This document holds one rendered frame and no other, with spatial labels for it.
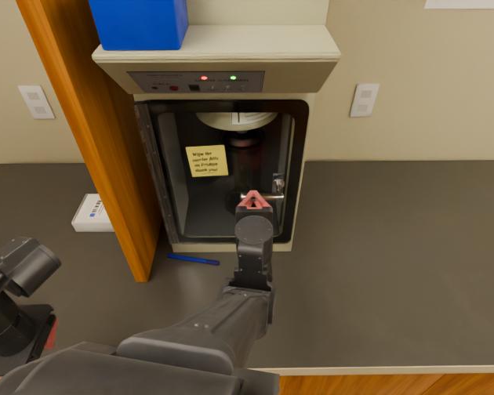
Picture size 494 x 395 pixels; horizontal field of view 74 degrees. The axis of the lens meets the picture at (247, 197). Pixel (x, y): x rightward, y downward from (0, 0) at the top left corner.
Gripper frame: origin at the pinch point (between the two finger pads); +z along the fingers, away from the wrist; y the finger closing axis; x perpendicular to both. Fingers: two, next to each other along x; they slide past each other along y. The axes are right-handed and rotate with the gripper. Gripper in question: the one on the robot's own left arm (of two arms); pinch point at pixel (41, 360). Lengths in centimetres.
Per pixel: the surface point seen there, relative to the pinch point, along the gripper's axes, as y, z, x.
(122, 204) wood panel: 25.9, -10.0, -9.3
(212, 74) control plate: 25, -37, -29
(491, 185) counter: 59, 16, -116
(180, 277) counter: 25.3, 15.9, -17.4
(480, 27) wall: 76, -27, -100
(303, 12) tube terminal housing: 33, -43, -43
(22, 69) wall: 77, -17, 31
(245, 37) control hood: 28, -41, -34
